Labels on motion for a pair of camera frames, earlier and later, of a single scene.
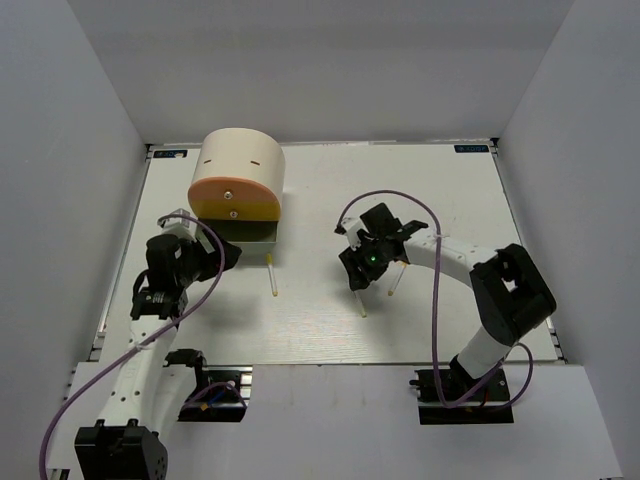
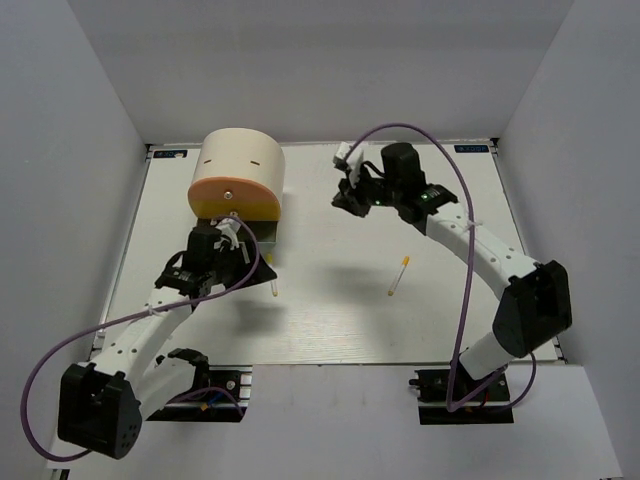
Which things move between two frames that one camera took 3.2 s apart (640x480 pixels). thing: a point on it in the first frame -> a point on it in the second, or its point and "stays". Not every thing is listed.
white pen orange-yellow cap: x=404 y=264 stays
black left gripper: x=212 y=259 -> x=245 y=268
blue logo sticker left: x=169 y=153 stays
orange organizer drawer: x=231 y=190 stays
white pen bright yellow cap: x=269 y=263 stays
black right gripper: x=353 y=260 -> x=349 y=198
